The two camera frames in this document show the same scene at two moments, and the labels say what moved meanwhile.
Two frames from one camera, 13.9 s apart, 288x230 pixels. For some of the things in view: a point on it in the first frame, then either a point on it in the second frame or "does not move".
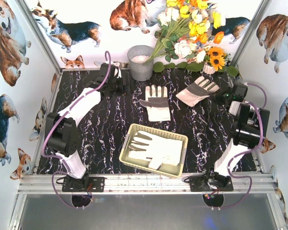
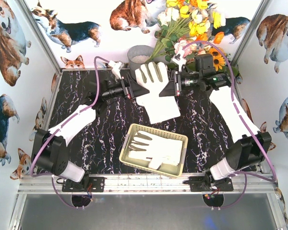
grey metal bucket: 138,55 does not move
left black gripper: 125,81 → 129,87
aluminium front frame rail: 52,184 does not move
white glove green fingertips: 162,150 does not move
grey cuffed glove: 201,89 → 153,76
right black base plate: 200,184 does not move
